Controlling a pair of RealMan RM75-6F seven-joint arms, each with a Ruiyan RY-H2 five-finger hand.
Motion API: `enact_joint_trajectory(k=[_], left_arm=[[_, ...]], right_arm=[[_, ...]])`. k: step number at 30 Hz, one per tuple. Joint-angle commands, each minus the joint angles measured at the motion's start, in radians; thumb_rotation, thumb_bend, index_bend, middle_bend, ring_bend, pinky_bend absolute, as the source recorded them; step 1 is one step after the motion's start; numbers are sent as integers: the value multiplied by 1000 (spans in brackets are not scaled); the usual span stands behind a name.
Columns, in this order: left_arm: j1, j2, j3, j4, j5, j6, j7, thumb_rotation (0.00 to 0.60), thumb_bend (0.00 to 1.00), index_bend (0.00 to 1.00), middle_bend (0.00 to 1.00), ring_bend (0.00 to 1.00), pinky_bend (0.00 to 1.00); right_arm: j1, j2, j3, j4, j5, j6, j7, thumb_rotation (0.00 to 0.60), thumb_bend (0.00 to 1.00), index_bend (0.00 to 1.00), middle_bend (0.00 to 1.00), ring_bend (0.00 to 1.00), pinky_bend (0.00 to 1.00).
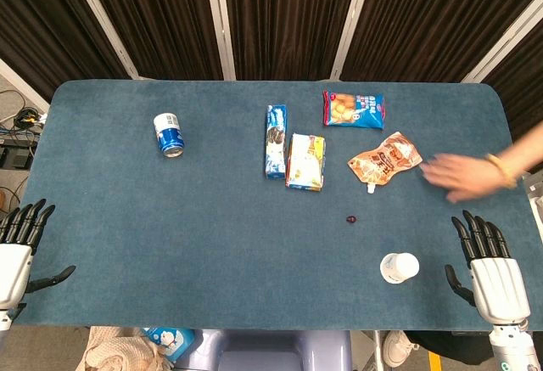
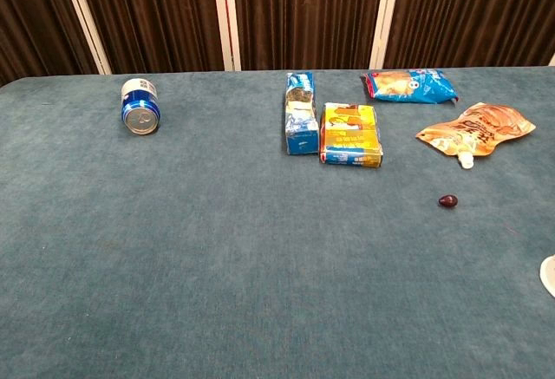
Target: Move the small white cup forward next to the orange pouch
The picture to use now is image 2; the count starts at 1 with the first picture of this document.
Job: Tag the white paper cup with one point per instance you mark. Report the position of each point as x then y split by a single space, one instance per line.
549 277

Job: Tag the blue cookie box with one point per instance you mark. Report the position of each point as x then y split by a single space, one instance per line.
301 136

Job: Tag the yellow snack box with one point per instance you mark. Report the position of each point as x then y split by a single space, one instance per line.
351 136

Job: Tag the blue table cloth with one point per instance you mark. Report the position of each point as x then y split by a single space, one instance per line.
217 244

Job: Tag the blue and white drink can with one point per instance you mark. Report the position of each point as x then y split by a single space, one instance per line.
139 106

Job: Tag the dark brown curtain panel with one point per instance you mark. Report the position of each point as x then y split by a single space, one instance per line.
30 15
152 15
303 15
477 15

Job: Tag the blue chip bag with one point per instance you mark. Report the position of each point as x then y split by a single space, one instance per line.
412 86

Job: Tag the small dark red fruit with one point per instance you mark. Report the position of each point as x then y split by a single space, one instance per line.
448 200

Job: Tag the orange spouted drink pouch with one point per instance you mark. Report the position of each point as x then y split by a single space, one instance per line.
477 129

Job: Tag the white frame post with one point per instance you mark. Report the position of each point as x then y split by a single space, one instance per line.
386 15
225 15
84 15

